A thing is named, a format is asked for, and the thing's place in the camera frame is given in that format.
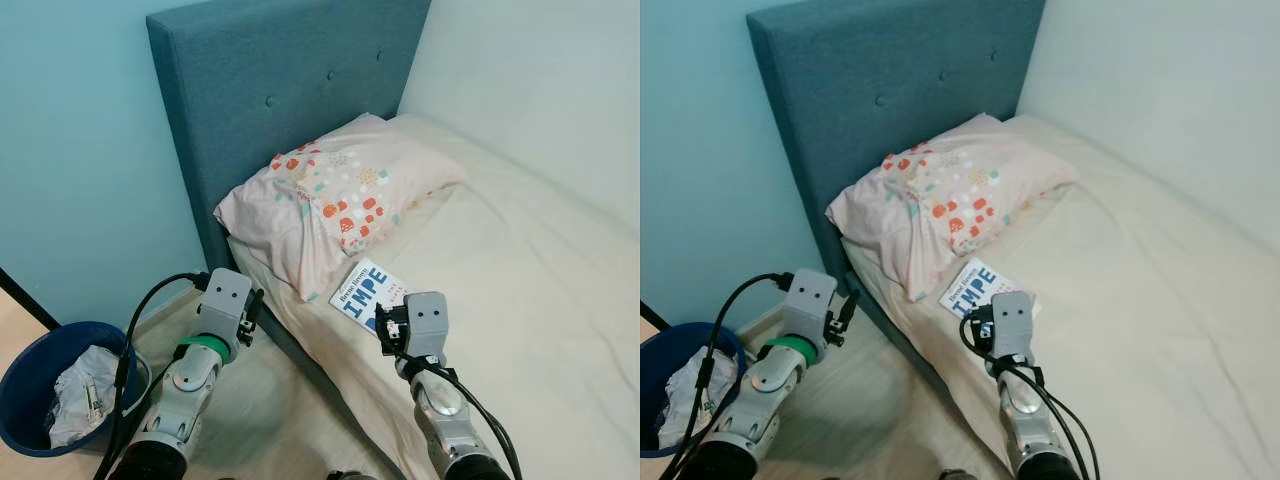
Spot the white book blue lettering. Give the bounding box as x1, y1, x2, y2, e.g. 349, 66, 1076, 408
938, 258, 1041, 321
330, 258, 409, 331

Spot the mattress with white sheet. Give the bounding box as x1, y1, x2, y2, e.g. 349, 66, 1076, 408
228, 112, 641, 480
843, 115, 1280, 480

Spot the pink patterned pillow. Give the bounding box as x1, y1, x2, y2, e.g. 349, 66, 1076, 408
825, 112, 1081, 304
213, 112, 467, 303

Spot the white crumpled plastic bag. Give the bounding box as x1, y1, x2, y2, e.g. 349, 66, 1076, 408
682, 348, 739, 449
48, 345, 126, 449

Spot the blue plastic bucket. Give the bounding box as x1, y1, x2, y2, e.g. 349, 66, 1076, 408
0, 320, 151, 459
640, 322, 746, 459

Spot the blue upholstered headboard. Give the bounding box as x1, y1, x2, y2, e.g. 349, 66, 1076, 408
147, 0, 433, 271
747, 0, 1046, 281

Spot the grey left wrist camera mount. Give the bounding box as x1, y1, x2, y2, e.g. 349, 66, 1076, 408
782, 268, 839, 346
197, 268, 256, 346

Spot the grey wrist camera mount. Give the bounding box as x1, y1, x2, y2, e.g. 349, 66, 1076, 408
990, 292, 1034, 361
782, 268, 839, 346
197, 268, 256, 346
400, 292, 449, 366

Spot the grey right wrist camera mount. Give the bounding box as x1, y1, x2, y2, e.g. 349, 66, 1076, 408
400, 292, 449, 366
990, 292, 1034, 361

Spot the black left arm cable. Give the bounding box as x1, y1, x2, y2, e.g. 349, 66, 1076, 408
95, 272, 211, 480
660, 272, 796, 480

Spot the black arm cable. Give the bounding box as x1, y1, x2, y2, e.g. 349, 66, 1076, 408
960, 315, 1101, 480
385, 330, 523, 480
95, 272, 211, 480
660, 272, 796, 480

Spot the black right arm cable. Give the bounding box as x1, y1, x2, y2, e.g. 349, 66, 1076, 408
960, 315, 1101, 480
385, 330, 523, 480

